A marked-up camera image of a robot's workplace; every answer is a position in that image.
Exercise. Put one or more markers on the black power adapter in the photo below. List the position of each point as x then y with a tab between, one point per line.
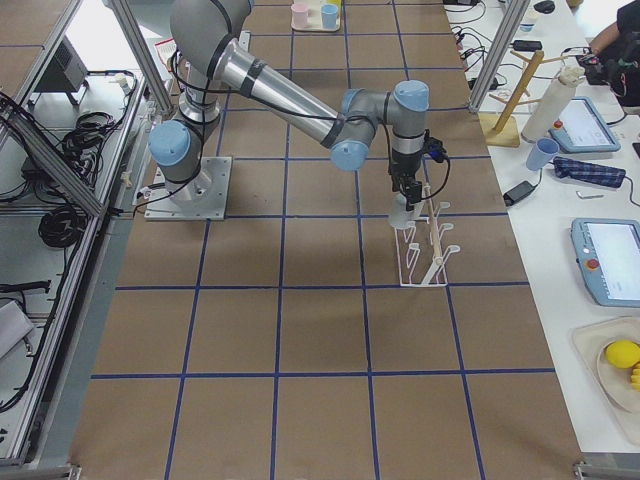
518	193

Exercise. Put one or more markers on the beige tray with bowl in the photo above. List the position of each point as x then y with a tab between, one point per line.
615	383

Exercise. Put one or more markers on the blue teach pendant far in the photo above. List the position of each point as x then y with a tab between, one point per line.
581	129

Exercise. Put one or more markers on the blue teach pendant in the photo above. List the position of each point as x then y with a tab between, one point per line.
581	129
607	254

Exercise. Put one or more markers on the wooden mug tree stand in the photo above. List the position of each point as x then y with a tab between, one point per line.
502	130

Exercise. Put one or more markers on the blue cup on side table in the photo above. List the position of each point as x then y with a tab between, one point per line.
543	151

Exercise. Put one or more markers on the blue teach pendant near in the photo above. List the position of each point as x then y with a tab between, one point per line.
607	254

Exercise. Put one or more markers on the blue plaid cloth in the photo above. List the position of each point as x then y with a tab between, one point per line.
592	173

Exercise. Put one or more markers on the pink plastic cup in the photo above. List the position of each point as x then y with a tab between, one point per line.
299	15

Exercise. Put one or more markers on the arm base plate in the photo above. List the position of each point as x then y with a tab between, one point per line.
204	198

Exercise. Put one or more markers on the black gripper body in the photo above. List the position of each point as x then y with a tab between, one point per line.
404	166

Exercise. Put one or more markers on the blue plastic cup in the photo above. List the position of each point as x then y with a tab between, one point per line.
329	16

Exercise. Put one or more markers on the cream plastic tray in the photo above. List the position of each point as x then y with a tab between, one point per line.
317	27

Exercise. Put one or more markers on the yellow lemon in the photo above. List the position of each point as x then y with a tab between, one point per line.
622	354

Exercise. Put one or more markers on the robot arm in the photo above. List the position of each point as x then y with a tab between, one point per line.
207	33

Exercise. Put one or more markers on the white wire cup rack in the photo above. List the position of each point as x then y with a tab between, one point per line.
420	253

